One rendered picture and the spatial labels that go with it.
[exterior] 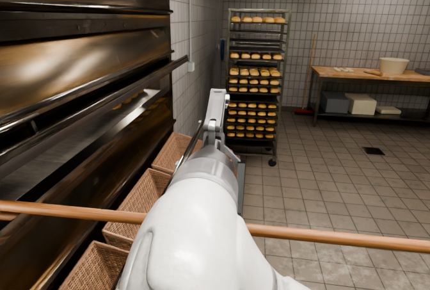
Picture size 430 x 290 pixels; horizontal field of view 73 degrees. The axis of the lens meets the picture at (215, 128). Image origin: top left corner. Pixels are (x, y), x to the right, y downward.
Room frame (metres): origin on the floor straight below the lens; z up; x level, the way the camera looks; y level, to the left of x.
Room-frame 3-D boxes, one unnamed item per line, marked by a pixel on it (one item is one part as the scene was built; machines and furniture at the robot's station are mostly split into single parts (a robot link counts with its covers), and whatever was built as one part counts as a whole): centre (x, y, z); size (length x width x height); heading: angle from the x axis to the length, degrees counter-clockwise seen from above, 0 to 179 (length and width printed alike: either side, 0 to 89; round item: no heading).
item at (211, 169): (0.31, 0.01, 1.48); 0.09 x 0.06 x 0.09; 84
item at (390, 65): (4.87, -2.92, 1.01); 0.43 x 0.43 x 0.21
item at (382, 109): (4.78, -2.96, 0.27); 0.34 x 0.26 x 0.07; 89
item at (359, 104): (4.84, -2.48, 0.35); 0.50 x 0.36 x 0.24; 174
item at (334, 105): (4.89, -2.07, 0.35); 0.50 x 0.36 x 0.24; 173
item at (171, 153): (1.80, 0.12, 0.72); 0.56 x 0.49 x 0.28; 174
